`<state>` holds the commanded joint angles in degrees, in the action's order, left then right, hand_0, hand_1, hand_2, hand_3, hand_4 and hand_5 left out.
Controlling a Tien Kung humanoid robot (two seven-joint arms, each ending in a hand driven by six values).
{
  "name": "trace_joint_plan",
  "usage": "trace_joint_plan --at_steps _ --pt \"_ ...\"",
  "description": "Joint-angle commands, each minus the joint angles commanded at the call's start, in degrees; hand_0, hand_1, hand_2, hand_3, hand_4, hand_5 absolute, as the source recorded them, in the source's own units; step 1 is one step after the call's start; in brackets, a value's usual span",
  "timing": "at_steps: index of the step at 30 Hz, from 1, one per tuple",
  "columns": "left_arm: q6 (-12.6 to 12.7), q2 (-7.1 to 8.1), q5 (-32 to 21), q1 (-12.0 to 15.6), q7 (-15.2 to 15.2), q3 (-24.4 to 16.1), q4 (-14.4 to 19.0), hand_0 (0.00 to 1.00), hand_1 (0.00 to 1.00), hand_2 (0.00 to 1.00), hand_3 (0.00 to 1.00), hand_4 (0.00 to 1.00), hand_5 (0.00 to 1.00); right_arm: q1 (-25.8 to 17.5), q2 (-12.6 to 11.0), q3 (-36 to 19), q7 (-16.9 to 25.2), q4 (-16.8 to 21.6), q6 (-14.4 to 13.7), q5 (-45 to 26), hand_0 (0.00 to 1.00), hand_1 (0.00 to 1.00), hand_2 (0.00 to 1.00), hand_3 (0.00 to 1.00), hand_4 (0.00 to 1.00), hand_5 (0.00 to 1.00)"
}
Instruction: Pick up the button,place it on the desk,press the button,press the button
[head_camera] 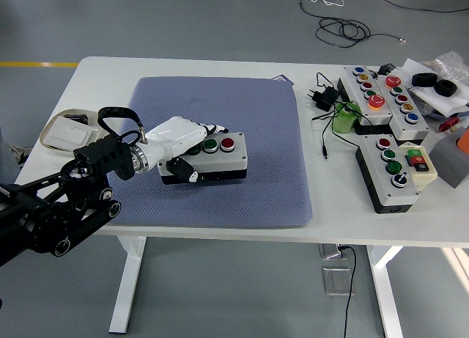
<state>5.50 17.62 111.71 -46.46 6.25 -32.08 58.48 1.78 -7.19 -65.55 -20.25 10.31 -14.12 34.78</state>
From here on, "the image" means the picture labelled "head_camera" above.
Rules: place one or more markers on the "small black connector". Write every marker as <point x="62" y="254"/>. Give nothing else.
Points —
<point x="386" y="69"/>

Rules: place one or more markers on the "white wall switch plate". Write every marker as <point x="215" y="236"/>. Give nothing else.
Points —
<point x="71" y="132"/>

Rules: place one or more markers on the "grey four-button control box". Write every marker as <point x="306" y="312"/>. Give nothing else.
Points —
<point x="399" y="195"/>
<point x="227" y="162"/>

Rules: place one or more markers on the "blue bowl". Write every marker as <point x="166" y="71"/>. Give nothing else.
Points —
<point x="438" y="115"/>

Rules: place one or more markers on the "red knob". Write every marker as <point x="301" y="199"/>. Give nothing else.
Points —
<point x="447" y="125"/>

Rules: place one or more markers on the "clear plastic bag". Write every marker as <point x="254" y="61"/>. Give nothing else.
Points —
<point x="452" y="63"/>

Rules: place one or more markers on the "five-button box with lit stop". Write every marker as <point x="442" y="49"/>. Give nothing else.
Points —
<point x="383" y="114"/>

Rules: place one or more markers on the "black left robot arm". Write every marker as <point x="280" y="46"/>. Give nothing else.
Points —
<point x="44" y="213"/>

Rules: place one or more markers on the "five-button box with red mushroom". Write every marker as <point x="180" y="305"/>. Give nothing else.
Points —
<point x="416" y="131"/>

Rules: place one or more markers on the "orange cylinder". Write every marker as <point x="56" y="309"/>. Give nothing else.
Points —
<point x="464" y="142"/>

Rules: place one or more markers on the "blue-grey quilted mat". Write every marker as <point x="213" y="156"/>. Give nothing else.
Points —
<point x="256" y="132"/>

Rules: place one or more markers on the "white table leg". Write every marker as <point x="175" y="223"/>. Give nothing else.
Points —
<point x="384" y="279"/>
<point x="128" y="279"/>

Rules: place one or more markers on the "silver floor socket box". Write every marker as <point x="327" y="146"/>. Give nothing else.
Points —
<point x="329" y="251"/>
<point x="335" y="281"/>

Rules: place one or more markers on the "black bolt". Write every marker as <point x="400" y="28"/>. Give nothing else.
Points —
<point x="75" y="116"/>

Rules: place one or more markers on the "white paper sheet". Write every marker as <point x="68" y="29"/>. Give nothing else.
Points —
<point x="439" y="101"/>

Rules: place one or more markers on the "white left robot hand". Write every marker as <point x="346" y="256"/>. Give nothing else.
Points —
<point x="176" y="136"/>

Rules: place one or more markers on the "grey block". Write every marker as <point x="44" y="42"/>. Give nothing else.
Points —
<point x="448" y="162"/>

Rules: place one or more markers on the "beige oval tray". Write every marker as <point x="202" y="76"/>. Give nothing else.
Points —
<point x="98" y="131"/>

